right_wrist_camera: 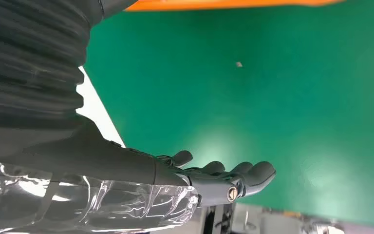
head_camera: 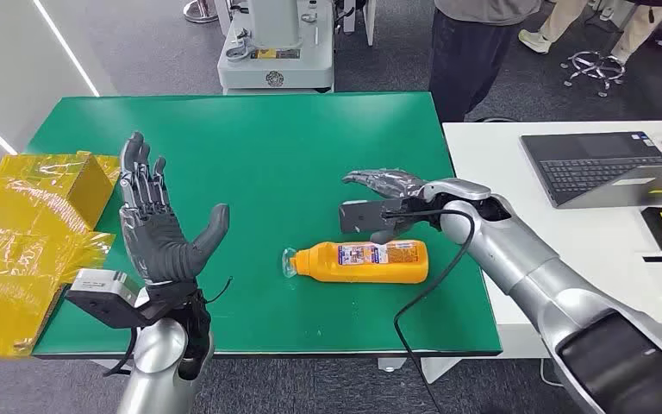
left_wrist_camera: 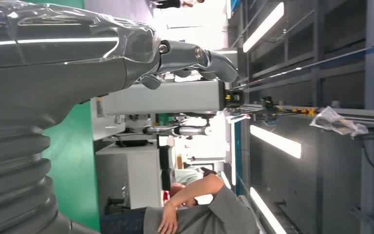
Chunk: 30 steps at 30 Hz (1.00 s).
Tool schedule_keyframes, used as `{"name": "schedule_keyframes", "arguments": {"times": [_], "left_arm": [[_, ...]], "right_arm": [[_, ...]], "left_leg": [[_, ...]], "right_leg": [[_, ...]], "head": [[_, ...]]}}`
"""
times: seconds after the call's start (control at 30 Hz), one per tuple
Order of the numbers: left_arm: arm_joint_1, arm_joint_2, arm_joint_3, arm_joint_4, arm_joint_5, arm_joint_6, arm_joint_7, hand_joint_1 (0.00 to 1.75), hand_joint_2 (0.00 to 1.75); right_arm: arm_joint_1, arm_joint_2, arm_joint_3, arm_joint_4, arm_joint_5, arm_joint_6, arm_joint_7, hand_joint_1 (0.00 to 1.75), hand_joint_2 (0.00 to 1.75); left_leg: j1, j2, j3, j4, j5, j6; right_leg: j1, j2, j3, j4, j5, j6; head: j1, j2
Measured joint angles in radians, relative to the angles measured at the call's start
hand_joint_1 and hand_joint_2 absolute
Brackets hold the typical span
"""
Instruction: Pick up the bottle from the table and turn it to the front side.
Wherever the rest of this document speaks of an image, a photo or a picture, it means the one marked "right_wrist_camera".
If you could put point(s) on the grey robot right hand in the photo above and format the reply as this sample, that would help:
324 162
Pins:
109 168

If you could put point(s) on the green table mat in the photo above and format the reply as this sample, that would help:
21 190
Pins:
238 113

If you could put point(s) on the small white scrap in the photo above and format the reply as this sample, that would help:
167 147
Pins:
238 64

